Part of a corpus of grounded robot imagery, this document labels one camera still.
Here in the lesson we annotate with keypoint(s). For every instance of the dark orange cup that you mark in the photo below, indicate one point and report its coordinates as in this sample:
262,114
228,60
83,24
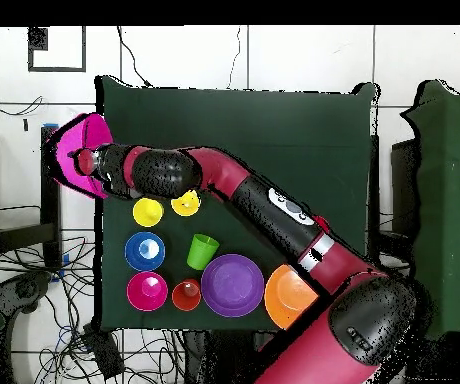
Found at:
186,295

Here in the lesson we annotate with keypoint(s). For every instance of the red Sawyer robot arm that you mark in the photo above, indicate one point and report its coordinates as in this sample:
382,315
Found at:
278,216

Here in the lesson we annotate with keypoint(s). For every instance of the blue bowl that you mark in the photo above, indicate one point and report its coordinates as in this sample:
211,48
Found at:
144,251

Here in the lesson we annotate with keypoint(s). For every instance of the purple bowl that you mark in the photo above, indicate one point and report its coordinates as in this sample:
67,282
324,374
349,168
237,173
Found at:
232,286

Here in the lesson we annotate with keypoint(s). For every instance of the black square floor frame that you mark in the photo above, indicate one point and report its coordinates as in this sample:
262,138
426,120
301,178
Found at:
57,69

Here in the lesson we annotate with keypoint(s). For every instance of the small crimson bowl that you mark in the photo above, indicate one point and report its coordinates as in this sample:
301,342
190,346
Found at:
147,291

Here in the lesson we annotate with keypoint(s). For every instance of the black power strip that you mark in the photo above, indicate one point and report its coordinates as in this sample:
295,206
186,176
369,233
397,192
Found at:
104,352

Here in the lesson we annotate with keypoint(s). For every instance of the tall yellow cup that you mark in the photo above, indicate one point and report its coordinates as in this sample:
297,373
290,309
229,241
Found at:
147,212

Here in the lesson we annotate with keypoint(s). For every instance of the dark green table cloth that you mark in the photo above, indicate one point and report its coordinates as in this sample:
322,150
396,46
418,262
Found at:
254,120

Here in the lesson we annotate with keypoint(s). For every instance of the short yellow cup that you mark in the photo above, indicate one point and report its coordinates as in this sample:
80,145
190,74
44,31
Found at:
186,206

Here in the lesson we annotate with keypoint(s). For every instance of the black metal frame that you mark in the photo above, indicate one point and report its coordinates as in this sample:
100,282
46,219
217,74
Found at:
50,208

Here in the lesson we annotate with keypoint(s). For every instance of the large pink bowl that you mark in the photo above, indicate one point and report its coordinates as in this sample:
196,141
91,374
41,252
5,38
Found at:
68,144

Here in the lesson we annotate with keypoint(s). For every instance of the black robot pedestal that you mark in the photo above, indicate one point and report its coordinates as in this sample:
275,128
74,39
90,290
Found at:
222,360

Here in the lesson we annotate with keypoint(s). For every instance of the green cup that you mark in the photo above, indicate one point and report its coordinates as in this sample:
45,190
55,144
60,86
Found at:
202,252

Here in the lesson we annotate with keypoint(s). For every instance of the large orange bowl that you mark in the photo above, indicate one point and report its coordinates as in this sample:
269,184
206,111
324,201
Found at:
290,296

